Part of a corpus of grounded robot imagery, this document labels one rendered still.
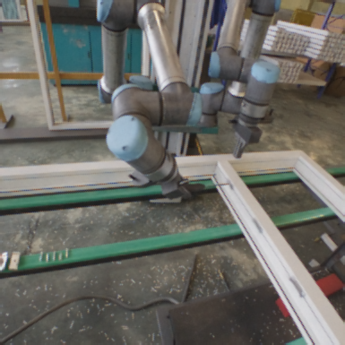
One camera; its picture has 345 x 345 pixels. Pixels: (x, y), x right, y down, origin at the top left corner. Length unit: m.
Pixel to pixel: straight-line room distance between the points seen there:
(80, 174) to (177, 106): 0.42
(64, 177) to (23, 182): 0.13
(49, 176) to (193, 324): 0.68
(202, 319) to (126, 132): 0.68
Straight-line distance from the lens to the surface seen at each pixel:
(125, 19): 1.05
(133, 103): 0.56
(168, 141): 1.94
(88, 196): 0.81
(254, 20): 1.42
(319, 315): 0.65
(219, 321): 0.91
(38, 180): 0.85
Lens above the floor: 1.43
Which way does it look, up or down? 38 degrees down
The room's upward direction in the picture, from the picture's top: 9 degrees clockwise
